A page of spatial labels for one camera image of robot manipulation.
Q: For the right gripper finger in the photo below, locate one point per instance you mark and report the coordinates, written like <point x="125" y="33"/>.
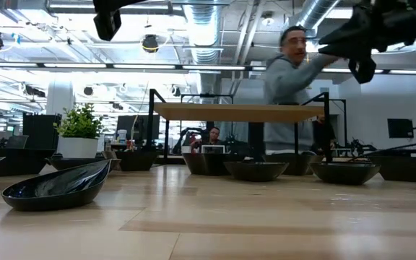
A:
<point x="356" y="54"/>
<point x="359" y="32"/>

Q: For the black leaf-shaped mini plate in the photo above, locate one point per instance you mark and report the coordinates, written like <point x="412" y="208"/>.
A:
<point x="63" y="163"/>
<point x="344" y="175"/>
<point x="255" y="172"/>

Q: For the long LED light bar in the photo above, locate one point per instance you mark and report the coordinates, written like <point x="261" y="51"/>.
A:
<point x="139" y="66"/>

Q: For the person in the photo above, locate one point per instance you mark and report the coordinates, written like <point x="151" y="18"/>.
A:
<point x="287" y="90"/>
<point x="213" y="136"/>
<point x="323" y="133"/>

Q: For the white pillar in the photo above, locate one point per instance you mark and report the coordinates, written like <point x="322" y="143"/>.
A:
<point x="60" y="97"/>

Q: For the black background desk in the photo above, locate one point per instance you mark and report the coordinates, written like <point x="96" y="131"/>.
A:
<point x="406" y="153"/>

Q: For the white bottle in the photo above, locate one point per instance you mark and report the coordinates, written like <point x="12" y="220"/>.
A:
<point x="122" y="137"/>

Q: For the black partition panel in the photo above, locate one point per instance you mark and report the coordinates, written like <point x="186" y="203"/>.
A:
<point x="42" y="131"/>

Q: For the green plant in white pot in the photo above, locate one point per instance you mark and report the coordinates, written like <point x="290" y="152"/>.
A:
<point x="78" y="148"/>

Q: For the wooden shelf with black legs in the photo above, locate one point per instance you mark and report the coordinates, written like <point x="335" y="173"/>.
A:
<point x="237" y="112"/>

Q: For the grey office chair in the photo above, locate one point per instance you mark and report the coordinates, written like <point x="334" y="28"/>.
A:
<point x="17" y="141"/>

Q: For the white-framed laptop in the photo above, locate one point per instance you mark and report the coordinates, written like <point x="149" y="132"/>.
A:
<point x="213" y="149"/>

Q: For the silver ceiling duct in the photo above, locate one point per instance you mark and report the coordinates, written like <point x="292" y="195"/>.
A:
<point x="203" y="25"/>
<point x="316" y="11"/>

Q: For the black metal background frame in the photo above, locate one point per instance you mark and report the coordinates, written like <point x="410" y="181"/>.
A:
<point x="344" y="122"/>

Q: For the black wall monitor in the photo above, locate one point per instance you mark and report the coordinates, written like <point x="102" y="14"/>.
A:
<point x="400" y="128"/>

